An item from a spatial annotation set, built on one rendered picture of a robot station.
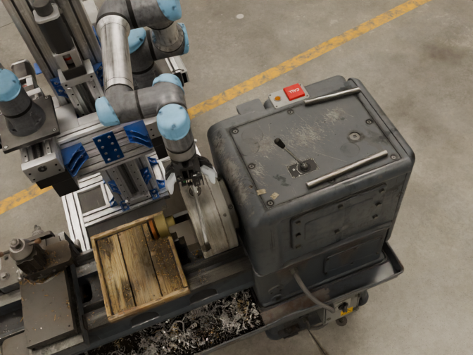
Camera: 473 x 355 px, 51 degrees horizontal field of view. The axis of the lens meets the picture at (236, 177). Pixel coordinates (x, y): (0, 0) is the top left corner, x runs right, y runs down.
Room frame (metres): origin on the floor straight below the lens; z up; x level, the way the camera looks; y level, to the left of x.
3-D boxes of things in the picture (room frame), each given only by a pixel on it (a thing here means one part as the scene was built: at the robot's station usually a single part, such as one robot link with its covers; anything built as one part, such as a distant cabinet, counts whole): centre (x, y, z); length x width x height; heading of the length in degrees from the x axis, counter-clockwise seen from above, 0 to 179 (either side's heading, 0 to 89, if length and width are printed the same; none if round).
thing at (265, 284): (1.02, -0.25, 0.43); 0.60 x 0.48 x 0.86; 102
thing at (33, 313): (0.81, 0.75, 0.95); 0.43 x 0.17 x 0.05; 12
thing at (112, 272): (0.86, 0.42, 0.89); 0.36 x 0.30 x 0.04; 12
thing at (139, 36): (1.54, 0.29, 1.33); 0.13 x 0.12 x 0.14; 93
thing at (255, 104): (1.19, -0.09, 1.24); 0.09 x 0.08 x 0.03; 102
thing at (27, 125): (1.43, 0.78, 1.21); 0.15 x 0.15 x 0.10
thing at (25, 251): (0.87, 0.76, 1.13); 0.08 x 0.08 x 0.03
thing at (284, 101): (1.23, -0.24, 1.23); 0.13 x 0.08 x 0.05; 102
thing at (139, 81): (1.54, 0.30, 1.21); 0.15 x 0.15 x 0.10
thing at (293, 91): (1.23, -0.26, 1.26); 0.06 x 0.06 x 0.02; 12
